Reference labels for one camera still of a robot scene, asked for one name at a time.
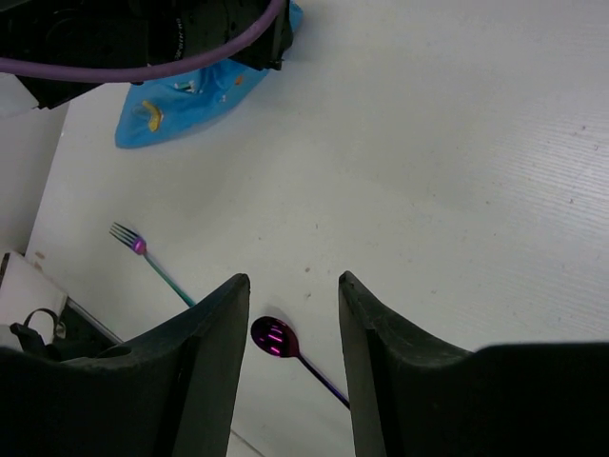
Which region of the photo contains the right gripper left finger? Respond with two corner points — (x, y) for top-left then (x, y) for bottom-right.
(1, 273), (250, 456)

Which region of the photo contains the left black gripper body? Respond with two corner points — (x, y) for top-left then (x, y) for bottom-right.
(1, 0), (284, 110)

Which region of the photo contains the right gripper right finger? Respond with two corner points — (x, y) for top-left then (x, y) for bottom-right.
(339, 272), (608, 456)

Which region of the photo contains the purple iridescent spoon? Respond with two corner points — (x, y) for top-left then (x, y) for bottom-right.
(250, 316), (350, 409)

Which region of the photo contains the iridescent fork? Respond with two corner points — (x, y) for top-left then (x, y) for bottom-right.
(109, 222), (196, 308)

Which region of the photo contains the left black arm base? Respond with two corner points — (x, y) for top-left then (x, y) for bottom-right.
(0, 251), (125, 363)

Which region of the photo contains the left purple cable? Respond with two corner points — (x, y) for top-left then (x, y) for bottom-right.
(0, 0), (286, 88)

